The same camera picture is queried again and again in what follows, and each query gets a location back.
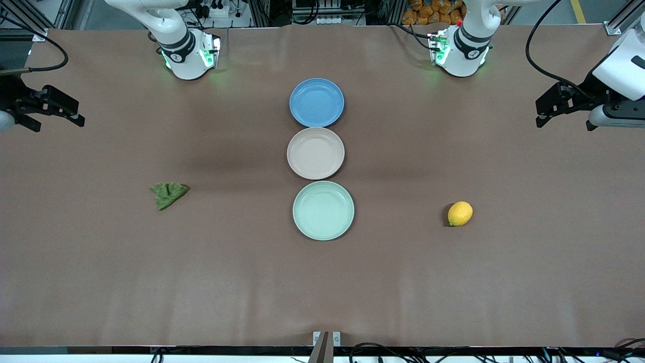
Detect yellow lemon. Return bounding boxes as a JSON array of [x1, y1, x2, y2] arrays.
[[447, 201, 474, 227]]

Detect green lettuce leaf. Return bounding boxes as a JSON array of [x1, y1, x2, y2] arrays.
[[150, 182, 190, 211]]

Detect pile of oranges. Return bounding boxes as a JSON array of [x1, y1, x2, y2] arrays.
[[402, 0, 467, 26]]

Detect blue plate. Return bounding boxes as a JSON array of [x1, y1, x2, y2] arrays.
[[289, 78, 345, 128]]

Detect beige plate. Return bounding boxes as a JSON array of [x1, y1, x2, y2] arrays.
[[287, 127, 346, 180]]

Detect mint green plate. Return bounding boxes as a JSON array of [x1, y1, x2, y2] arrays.
[[293, 180, 355, 241]]

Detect long white power strip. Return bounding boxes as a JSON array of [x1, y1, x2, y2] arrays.
[[294, 14, 366, 26]]

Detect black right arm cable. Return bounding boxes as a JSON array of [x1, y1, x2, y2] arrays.
[[0, 13, 69, 74]]

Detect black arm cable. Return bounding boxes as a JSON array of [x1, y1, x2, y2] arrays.
[[0, 13, 69, 74], [525, 0, 596, 97]]

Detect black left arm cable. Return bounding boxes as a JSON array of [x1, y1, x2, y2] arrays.
[[525, 0, 596, 97]]

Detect aluminium frame profile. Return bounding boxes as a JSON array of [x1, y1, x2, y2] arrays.
[[0, 0, 76, 42], [605, 0, 645, 36]]

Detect black looped floor cable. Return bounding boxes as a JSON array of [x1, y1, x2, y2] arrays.
[[349, 342, 404, 363]]

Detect metal table edge bracket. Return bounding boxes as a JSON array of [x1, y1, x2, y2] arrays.
[[312, 331, 342, 347]]

